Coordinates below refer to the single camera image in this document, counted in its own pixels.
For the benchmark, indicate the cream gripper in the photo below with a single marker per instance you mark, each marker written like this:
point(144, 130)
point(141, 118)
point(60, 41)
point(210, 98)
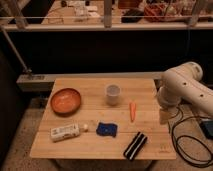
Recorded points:
point(164, 116)

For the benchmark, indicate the white plastic bottle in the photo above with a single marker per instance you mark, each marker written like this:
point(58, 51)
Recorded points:
point(67, 132)

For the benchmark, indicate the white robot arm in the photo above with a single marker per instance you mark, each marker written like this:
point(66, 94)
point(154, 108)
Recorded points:
point(183, 82)

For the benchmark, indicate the orange ceramic bowl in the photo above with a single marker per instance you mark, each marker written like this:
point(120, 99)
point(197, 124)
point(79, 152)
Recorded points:
point(65, 101)

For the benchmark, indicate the orange carrot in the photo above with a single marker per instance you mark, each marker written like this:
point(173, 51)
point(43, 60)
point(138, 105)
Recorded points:
point(132, 107)

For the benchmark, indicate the dark power adapter box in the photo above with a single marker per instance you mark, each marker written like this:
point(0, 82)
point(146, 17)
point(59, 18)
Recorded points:
point(207, 128)

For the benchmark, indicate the translucent plastic cup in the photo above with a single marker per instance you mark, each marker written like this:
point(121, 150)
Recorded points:
point(112, 94)

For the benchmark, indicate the blue sponge cloth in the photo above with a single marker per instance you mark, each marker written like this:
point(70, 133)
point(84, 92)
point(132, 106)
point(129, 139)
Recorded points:
point(107, 129)

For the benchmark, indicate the wooden table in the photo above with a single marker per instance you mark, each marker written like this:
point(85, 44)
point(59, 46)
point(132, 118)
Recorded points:
point(94, 110)

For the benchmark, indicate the diagonal metal pole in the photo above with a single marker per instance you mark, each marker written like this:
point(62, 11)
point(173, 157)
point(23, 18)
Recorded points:
point(26, 69)

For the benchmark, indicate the grey metal rail beam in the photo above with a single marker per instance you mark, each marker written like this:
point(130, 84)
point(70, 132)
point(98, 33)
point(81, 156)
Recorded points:
point(45, 82)

